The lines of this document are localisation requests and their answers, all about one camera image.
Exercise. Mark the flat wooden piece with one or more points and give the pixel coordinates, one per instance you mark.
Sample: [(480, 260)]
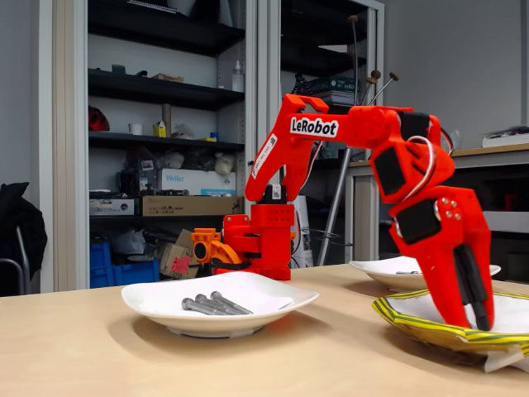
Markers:
[(167, 77)]

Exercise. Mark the white paper cup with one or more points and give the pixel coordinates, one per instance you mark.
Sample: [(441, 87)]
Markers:
[(135, 129)]

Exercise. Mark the low cabinet with wooden top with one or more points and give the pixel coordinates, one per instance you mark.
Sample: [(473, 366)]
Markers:
[(496, 159)]

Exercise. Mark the white plastic bottle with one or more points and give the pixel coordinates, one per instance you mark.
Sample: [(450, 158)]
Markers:
[(237, 80)]

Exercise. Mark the clear drinking glass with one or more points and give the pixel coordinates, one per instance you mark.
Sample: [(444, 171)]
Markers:
[(458, 138)]

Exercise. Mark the small blue box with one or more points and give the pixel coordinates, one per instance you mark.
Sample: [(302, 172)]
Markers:
[(214, 137)]

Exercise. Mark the wide blue plastic crate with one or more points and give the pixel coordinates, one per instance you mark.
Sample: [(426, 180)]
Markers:
[(136, 273)]

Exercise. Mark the red black helmet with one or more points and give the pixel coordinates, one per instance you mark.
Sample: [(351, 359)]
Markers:
[(99, 122)]

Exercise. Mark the red robot arm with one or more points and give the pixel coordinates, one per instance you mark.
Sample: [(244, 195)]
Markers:
[(372, 124)]

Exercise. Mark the black electronic equipment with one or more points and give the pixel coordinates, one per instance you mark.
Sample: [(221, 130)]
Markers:
[(132, 182)]

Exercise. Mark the long brown cardboard box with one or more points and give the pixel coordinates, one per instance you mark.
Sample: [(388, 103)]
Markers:
[(194, 206)]

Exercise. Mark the cardboard box with pink label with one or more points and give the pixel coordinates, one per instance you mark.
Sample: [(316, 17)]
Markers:
[(169, 256)]

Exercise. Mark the white tray with parts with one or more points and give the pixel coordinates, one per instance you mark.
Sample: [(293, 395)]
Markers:
[(504, 140)]

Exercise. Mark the brown cardboard tube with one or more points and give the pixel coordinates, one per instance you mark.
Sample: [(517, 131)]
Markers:
[(166, 113)]

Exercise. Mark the small yellow carton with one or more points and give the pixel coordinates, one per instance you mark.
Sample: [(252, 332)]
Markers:
[(159, 130)]

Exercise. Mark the black flexible tripod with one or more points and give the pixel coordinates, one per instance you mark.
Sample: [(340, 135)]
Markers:
[(299, 84)]

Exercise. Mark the black jacket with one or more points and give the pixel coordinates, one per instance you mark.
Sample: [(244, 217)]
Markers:
[(12, 207)]

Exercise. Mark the flat white printed box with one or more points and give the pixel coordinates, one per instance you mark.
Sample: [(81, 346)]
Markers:
[(111, 207)]

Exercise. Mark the yellow black striped paper dish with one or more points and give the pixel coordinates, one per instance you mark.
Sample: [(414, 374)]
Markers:
[(417, 324)]

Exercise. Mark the coat stand with wooden knobs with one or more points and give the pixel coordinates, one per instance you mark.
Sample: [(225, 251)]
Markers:
[(335, 198)]

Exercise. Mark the white Weller box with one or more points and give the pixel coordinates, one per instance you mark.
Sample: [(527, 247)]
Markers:
[(198, 180)]

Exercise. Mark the grey metal chair frame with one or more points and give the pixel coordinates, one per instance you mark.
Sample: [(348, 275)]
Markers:
[(25, 264)]

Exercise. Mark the crumpled white plastic bag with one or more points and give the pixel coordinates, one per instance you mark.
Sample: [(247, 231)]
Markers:
[(171, 160)]

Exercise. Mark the stack of books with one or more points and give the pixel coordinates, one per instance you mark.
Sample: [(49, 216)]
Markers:
[(336, 98)]

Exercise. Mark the red gripper black motor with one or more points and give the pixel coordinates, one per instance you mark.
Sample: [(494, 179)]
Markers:
[(444, 236)]

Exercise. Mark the dark green box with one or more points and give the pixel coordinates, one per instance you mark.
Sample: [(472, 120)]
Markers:
[(343, 82)]

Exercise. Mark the crumpled clear packaging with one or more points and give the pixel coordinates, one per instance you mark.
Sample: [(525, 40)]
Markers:
[(182, 131)]

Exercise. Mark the translucent plastic bag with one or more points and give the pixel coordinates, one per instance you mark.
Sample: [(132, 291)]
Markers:
[(128, 242)]

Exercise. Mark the orange printed plastic part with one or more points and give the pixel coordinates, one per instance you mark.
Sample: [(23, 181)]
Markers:
[(206, 237)]

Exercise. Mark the small red printed object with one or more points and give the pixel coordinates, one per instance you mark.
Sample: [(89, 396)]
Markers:
[(509, 202)]

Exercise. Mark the white square ceramic plate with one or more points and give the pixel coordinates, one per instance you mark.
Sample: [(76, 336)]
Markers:
[(372, 271), (215, 326)]

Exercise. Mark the small dark box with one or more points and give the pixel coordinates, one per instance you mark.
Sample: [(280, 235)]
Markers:
[(118, 69)]

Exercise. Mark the grey metal shelf cabinet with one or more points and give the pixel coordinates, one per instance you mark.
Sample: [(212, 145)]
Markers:
[(378, 41), (70, 165)]

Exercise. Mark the small blue plastic crate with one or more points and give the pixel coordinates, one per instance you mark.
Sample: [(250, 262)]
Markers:
[(100, 255), (101, 278)]

